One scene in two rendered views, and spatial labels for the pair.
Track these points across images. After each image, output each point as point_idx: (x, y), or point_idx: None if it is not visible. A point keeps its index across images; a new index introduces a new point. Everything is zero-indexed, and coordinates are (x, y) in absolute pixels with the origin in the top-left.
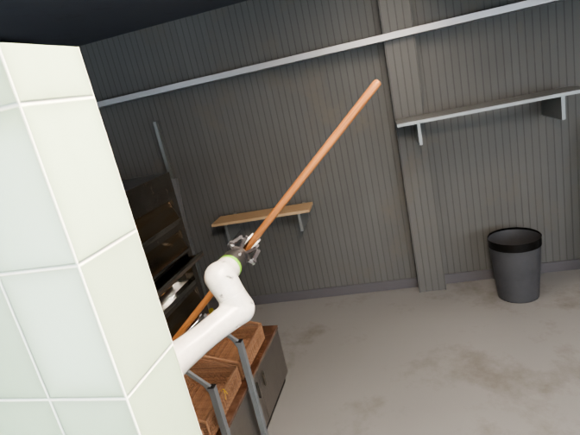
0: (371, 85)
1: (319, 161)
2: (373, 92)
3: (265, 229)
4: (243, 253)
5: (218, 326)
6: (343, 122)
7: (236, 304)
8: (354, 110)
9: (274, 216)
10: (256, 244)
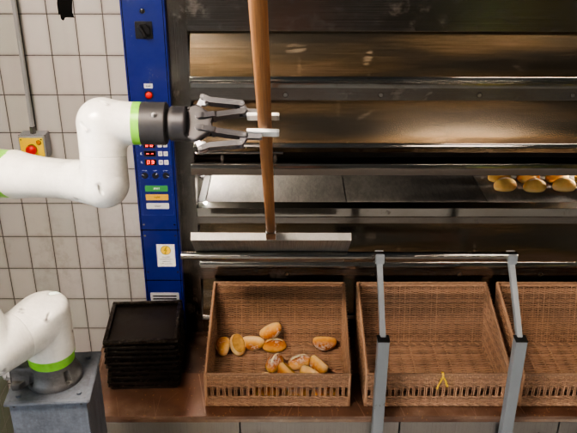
0: None
1: (255, 27)
2: None
3: (258, 113)
4: (175, 120)
5: (53, 177)
6: None
7: (80, 169)
8: None
9: (256, 97)
10: (257, 133)
